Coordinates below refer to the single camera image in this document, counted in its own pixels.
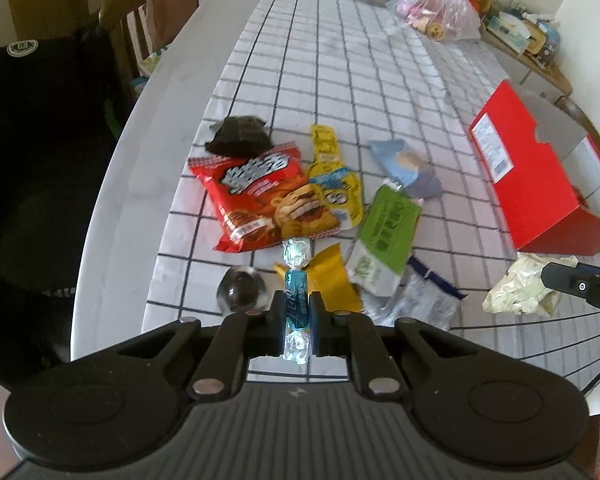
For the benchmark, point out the white cabinet with wooden top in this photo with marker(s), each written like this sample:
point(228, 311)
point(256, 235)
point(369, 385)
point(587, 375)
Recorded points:
point(535, 67)

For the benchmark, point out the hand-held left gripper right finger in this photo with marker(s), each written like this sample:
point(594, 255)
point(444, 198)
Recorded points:
point(316, 315)

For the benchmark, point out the golden yellow wrapper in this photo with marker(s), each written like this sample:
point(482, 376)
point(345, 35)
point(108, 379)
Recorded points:
point(332, 275)

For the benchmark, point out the pink brown cloth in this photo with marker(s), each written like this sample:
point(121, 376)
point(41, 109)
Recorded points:
point(167, 0)

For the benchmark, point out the blue twist-wrapped candy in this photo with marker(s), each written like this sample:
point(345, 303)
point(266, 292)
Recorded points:
point(296, 290)

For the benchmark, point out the dark crumpled snack packet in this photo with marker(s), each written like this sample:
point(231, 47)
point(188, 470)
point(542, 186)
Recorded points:
point(237, 132)

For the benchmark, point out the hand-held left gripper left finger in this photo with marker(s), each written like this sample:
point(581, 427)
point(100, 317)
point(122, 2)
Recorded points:
point(280, 312)

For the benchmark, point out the wooden chair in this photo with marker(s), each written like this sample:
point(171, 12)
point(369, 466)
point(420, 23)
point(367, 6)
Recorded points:
point(125, 15)
point(587, 125)

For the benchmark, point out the silver wrapper with blue edge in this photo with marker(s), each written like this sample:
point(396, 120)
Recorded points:
point(420, 302)

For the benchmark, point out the red snack packet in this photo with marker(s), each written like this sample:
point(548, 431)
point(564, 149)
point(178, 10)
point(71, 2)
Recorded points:
point(255, 195)

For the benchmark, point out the cream snack packet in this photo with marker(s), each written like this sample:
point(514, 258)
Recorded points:
point(520, 287)

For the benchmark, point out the white checkered tablecloth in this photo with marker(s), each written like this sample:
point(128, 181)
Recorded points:
point(330, 75)

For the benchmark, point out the red cardboard box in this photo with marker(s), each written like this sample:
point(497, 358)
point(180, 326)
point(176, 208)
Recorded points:
point(525, 170)

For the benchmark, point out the green snack packet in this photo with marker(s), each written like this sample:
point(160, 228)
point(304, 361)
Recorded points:
point(387, 232)

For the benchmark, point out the yellow cartoon jelly pouch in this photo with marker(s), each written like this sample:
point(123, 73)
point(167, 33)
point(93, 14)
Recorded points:
point(337, 185)

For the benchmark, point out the pink plastic bag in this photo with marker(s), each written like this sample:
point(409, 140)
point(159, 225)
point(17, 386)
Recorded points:
point(440, 12)

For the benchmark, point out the clear-wrapped chocolate ball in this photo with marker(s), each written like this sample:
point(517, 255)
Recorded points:
point(241, 290)

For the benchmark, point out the light blue snack packet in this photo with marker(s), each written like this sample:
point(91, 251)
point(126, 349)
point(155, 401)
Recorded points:
point(405, 162)

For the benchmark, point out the black jacket with round logo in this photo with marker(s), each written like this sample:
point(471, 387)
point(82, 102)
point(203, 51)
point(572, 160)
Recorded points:
point(35, 160)

